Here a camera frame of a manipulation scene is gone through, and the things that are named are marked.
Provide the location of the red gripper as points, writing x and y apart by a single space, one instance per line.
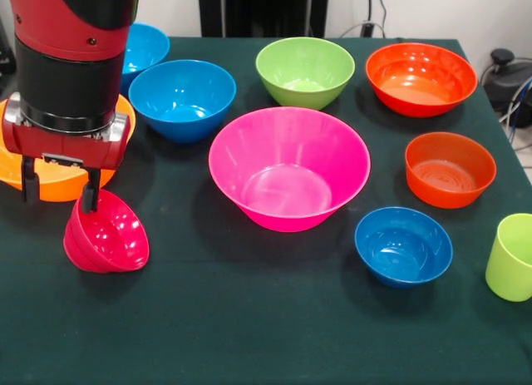
62 148

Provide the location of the small crimson red bowl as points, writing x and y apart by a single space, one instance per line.
112 239

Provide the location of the light blue plastic bowl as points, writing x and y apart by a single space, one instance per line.
143 48
183 98

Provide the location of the large pink plastic bowl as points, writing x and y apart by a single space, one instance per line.
287 160

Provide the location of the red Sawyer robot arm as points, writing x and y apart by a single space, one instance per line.
70 81

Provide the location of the large orange plastic bowl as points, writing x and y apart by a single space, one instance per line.
58 185

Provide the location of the dark grey floor equipment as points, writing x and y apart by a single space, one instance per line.
7 60

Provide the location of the dark green tablecloth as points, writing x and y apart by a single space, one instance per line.
249 318

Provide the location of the lime green plastic bowl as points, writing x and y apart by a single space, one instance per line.
305 69

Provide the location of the small dark blue bowl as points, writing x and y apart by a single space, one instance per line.
403 248

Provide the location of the wide red-orange plastic bowl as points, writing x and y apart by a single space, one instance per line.
420 77

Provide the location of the small red-orange plastic bowl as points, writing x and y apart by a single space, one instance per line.
449 169

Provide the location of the black round floor stand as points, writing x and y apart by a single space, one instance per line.
505 81

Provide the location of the lime green plastic cup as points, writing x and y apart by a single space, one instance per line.
511 268

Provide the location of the black pedestal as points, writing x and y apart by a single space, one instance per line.
266 11

